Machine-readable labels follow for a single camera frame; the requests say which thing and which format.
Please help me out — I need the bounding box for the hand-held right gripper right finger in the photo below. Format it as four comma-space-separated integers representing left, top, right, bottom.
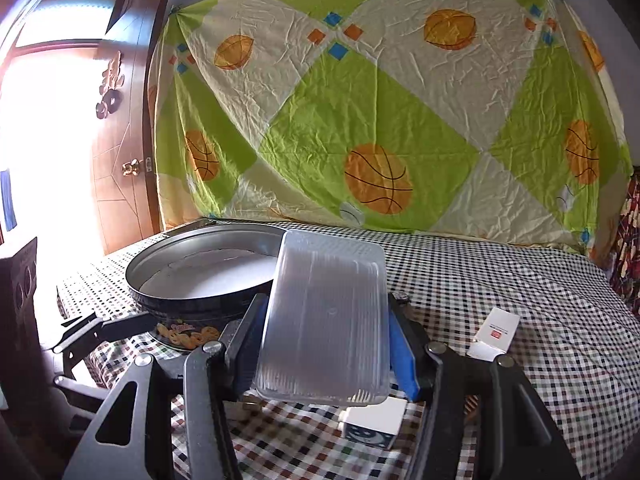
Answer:
387, 291, 583, 480

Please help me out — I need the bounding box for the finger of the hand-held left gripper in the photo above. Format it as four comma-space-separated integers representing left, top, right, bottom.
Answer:
53, 311, 157, 355
52, 374, 117, 413

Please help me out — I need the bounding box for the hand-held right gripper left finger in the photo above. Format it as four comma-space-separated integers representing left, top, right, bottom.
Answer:
62, 292, 273, 480

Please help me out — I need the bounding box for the round metal cookie tin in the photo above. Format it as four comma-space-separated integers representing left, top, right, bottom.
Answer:
125, 224, 286, 351

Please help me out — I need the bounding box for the clear plastic container lid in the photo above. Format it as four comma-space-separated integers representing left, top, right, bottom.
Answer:
252, 230, 392, 407

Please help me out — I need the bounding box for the small moon print box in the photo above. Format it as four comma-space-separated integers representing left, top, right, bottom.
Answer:
341, 397, 407, 453

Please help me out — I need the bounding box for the white cardboard box red mark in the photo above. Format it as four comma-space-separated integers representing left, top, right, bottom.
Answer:
467, 306, 521, 362

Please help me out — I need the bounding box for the brown wooden door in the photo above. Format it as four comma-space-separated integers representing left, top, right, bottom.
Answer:
90, 0, 177, 257

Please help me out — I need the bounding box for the checkered bed sheet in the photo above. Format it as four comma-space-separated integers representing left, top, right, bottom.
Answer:
57, 219, 640, 480

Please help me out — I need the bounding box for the door ornament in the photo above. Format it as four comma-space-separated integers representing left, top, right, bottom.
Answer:
95, 51, 125, 120

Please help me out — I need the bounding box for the basketball print bed sheet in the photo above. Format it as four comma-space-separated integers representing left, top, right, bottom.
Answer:
150, 0, 636, 256

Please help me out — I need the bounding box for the red printed cloth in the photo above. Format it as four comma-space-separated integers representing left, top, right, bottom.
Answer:
606, 165, 640, 317

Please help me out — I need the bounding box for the brass door handle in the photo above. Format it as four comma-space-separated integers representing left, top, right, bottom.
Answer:
122, 157, 153, 177

